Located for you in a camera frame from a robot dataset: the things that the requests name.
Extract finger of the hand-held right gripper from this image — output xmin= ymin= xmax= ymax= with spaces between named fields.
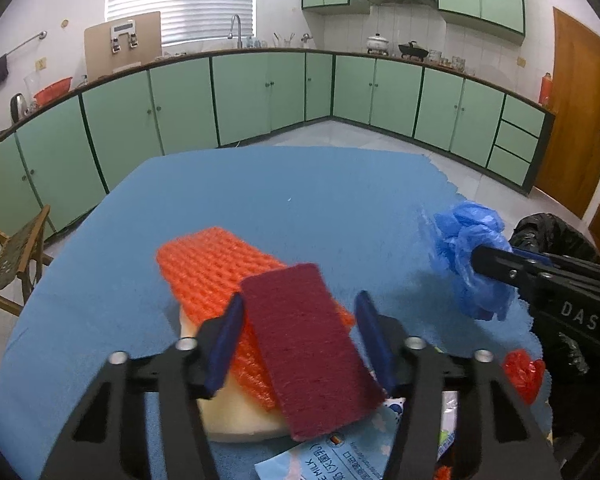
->
xmin=470 ymin=245 xmax=557 ymax=302
xmin=509 ymin=246 xmax=600 ymax=287

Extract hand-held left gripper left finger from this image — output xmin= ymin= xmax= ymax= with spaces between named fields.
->
xmin=40 ymin=292 xmax=246 ymax=480

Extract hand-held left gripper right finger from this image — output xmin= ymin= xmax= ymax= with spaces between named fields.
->
xmin=355 ymin=290 xmax=563 ymax=480

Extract blue plastic glove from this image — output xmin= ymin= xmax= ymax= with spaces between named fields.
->
xmin=420 ymin=201 xmax=518 ymax=321

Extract maroon scouring pad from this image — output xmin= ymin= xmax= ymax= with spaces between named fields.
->
xmin=240 ymin=262 xmax=387 ymax=443

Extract large orange foam net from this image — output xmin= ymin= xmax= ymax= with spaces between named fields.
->
xmin=156 ymin=226 xmax=356 ymax=413

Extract red plastic bag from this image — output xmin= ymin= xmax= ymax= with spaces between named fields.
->
xmin=502 ymin=350 xmax=546 ymax=407

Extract light blue milk packet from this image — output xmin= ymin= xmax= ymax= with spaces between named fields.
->
xmin=254 ymin=396 xmax=408 ymax=480

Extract blue table mat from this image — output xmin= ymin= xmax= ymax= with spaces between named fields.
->
xmin=0 ymin=146 xmax=553 ymax=480

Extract wooden woven-seat chair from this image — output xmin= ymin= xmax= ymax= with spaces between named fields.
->
xmin=0 ymin=205 xmax=55 ymax=317

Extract green lower cabinets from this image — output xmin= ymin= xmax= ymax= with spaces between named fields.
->
xmin=0 ymin=47 xmax=556 ymax=241

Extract red basin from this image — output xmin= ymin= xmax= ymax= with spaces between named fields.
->
xmin=32 ymin=76 xmax=74 ymax=107

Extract electric kettle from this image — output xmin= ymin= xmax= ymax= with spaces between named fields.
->
xmin=9 ymin=92 xmax=30 ymax=123

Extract white window blind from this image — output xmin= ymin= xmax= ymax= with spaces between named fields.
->
xmin=105 ymin=0 xmax=257 ymax=46

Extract steel towel rail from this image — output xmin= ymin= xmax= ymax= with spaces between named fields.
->
xmin=0 ymin=30 xmax=48 ymax=78

